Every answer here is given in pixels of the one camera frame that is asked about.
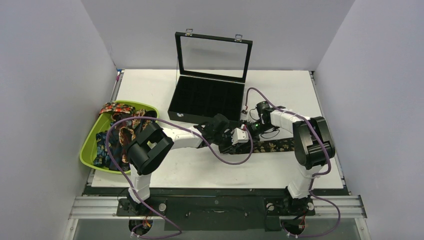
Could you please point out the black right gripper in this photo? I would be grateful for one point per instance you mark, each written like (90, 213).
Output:
(247, 124)

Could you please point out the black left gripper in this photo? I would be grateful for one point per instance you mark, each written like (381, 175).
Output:
(229, 148)

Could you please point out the black gold floral tie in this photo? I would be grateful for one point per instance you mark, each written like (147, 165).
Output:
(268, 146)

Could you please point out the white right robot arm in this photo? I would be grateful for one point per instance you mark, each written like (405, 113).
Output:
(313, 144)

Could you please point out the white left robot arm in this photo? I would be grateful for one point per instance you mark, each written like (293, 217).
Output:
(151, 145)

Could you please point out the black display case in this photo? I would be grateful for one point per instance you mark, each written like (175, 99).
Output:
(212, 77)

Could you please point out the brown paisley tie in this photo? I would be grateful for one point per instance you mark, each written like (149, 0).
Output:
(129, 129)

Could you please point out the red floral tie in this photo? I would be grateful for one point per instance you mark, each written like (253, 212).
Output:
(115, 110)

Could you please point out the blue floral tie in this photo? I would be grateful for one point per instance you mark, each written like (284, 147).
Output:
(102, 158)

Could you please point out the green plastic bin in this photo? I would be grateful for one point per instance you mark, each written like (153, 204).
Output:
(103, 123)

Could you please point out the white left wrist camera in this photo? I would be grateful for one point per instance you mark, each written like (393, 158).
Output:
(240, 135)

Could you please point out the aluminium rail frame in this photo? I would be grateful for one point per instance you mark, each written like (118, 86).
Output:
(106, 207)

